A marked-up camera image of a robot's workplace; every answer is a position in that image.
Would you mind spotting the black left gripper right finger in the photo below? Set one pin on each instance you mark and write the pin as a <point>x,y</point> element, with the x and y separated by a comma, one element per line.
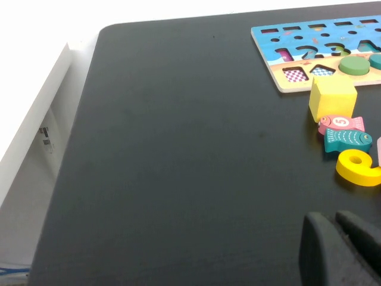
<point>363,235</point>

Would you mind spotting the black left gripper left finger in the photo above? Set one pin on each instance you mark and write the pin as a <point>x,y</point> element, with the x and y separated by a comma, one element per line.
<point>324,256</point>

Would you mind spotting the yellow number six piece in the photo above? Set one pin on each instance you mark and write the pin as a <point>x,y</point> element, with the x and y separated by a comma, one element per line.
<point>357,175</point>

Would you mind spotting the green circle puzzle piece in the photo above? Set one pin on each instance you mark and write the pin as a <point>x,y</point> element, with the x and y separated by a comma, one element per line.
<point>354,65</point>

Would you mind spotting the teal heart puzzle piece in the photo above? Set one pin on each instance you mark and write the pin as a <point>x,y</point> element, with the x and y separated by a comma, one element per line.
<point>376,61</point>

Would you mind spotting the blue wooden number puzzle board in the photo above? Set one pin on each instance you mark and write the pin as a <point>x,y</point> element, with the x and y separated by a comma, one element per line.
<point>262,40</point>

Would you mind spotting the light pink cube block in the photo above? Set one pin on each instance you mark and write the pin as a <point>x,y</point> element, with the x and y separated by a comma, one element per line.
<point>379,152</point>

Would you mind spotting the teal striped wooden fish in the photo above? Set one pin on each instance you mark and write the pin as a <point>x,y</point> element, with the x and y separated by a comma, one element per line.
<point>345,139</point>

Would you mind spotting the pink fish with five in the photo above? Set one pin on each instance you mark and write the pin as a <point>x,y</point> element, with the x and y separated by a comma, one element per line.
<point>339,121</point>

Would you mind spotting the yellow cube block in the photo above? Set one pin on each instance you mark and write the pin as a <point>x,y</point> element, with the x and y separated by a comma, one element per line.
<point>330,98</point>

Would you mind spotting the grey sticker label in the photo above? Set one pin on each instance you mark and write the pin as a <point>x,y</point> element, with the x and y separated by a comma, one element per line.
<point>46,140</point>

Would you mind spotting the white shelf ledge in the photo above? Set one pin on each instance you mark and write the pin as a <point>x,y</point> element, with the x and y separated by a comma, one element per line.
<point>35,167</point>

